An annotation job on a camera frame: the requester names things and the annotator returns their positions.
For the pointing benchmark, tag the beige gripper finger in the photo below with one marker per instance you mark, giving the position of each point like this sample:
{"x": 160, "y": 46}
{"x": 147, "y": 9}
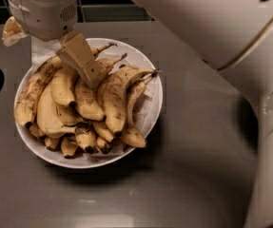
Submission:
{"x": 75, "y": 51}
{"x": 13, "y": 32}

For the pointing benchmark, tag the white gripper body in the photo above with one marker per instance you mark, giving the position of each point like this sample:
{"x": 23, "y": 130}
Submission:
{"x": 42, "y": 14}

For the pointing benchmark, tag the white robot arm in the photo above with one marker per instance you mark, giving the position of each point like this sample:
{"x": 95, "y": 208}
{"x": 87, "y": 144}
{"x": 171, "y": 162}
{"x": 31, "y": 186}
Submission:
{"x": 235, "y": 37}

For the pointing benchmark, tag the middle speckled banana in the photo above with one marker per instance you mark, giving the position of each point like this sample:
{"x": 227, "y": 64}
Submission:
{"x": 85, "y": 97}

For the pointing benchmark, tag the right curved banana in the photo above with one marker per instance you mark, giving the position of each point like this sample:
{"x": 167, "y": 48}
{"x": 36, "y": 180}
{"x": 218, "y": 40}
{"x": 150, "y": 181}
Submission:
{"x": 114, "y": 98}

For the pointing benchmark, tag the pale lower left banana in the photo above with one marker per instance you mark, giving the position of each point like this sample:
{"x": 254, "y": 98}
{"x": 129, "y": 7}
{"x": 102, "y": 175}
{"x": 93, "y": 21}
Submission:
{"x": 47, "y": 118}

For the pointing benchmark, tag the leftmost spotted banana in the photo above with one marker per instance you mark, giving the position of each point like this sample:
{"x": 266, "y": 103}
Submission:
{"x": 27, "y": 101}

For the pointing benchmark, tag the hidden banana behind right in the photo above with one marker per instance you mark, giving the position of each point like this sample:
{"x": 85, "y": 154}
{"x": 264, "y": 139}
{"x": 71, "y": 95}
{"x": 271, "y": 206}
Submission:
{"x": 101, "y": 127}

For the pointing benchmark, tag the small bottom banana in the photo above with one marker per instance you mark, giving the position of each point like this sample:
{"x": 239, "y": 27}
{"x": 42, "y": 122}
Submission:
{"x": 86, "y": 139}

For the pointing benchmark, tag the large white banana bowl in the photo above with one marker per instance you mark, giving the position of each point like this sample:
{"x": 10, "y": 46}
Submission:
{"x": 148, "y": 109}

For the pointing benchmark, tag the far right thin banana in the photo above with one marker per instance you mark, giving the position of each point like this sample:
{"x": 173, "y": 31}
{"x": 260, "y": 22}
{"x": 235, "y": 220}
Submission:
{"x": 131, "y": 134}

